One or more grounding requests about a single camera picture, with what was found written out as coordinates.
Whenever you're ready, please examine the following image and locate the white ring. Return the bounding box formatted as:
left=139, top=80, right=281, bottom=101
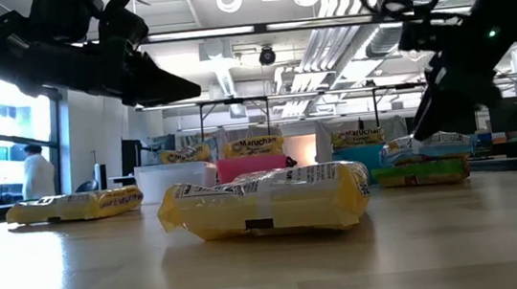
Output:
left=215, top=0, right=244, bottom=16

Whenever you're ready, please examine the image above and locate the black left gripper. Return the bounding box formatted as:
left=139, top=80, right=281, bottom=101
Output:
left=31, top=28, right=204, bottom=120

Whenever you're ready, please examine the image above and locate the lime green Maruchan noodle packet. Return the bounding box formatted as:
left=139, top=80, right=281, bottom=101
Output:
left=330, top=124, right=388, bottom=151
left=370, top=154, right=474, bottom=193

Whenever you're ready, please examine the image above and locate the black workstation frame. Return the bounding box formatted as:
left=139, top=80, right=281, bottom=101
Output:
left=136, top=76, right=430, bottom=151

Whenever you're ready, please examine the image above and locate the teal plastic bin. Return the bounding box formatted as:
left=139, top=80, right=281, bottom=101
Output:
left=330, top=143, right=389, bottom=189

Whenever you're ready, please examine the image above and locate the black computer tower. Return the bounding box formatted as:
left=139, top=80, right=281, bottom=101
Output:
left=119, top=137, right=146, bottom=177

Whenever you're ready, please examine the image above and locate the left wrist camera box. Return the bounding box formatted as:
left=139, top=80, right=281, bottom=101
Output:
left=93, top=0, right=151, bottom=50

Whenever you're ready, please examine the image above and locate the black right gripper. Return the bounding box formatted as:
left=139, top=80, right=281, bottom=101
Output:
left=395, top=0, right=517, bottom=143

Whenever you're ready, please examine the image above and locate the person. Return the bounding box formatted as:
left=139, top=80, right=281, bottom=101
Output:
left=17, top=141, right=59, bottom=202

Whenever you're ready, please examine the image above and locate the silver ventilation duct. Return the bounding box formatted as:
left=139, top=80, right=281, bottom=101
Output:
left=290, top=0, right=430, bottom=81

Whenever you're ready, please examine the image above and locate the clear plastic bin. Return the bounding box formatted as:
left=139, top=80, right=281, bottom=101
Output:
left=134, top=158, right=220, bottom=206

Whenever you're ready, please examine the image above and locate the red plastic bin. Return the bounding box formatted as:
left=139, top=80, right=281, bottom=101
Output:
left=215, top=152, right=292, bottom=185

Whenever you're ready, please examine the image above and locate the dark office chair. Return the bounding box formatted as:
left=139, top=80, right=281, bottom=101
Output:
left=73, top=179, right=101, bottom=194

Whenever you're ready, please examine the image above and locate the large window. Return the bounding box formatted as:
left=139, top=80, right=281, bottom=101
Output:
left=0, top=64, right=70, bottom=202

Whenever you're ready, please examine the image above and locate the yellow Maruchan noodle packet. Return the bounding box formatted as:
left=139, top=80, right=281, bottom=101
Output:
left=4, top=184, right=146, bottom=230
left=221, top=133, right=286, bottom=161
left=153, top=157, right=375, bottom=250

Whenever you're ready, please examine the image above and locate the black track spotlight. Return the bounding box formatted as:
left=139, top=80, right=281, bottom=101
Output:
left=257, top=44, right=278, bottom=67

